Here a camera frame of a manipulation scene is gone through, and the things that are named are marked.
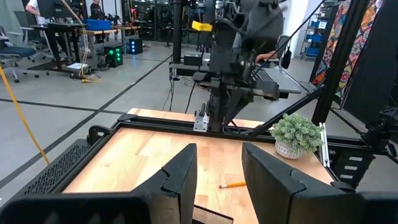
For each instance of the computer tower with blue lights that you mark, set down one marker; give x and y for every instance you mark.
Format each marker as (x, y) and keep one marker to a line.
(136, 46)

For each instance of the yellow label tag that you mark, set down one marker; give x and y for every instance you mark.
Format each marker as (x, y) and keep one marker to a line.
(202, 26)

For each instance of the computer tower with green lights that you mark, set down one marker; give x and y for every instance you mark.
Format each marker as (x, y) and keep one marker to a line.
(113, 56)

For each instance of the potted green plant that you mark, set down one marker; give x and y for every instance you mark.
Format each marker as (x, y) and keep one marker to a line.
(295, 133)

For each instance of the black standing desk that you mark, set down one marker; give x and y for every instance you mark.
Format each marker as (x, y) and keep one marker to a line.
(59, 28)

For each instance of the white metal bracket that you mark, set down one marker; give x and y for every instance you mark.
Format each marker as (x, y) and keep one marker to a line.
(200, 123)

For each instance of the wooden bench with crate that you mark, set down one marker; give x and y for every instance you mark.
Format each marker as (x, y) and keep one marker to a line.
(102, 32)

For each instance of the black perforated side panel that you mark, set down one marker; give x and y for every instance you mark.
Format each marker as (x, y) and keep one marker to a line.
(56, 168)

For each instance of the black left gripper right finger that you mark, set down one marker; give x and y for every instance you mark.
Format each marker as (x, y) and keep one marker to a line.
(273, 193)

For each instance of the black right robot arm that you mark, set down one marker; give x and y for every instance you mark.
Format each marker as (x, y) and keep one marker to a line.
(230, 62)

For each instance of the colourful patterned quilt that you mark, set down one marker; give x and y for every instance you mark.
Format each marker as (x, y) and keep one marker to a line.
(357, 46)

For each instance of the dark office chair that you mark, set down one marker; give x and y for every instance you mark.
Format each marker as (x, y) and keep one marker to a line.
(17, 51)

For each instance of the black desk with keyboard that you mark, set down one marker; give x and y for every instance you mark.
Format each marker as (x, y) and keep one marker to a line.
(280, 81)

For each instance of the black computer monitor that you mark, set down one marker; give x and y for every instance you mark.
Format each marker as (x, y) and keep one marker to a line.
(53, 7)

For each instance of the yellow pencil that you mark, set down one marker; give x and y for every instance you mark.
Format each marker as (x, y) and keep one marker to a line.
(233, 185)

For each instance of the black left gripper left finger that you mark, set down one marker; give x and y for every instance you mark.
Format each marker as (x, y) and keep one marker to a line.
(174, 186)

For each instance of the blue plastic crate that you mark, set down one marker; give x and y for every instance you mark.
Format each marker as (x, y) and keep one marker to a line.
(98, 25)

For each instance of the shelf with blue bins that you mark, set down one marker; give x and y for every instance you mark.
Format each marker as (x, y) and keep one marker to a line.
(314, 37)

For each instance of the person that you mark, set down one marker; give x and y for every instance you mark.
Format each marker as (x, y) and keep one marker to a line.
(265, 56)
(97, 11)
(32, 6)

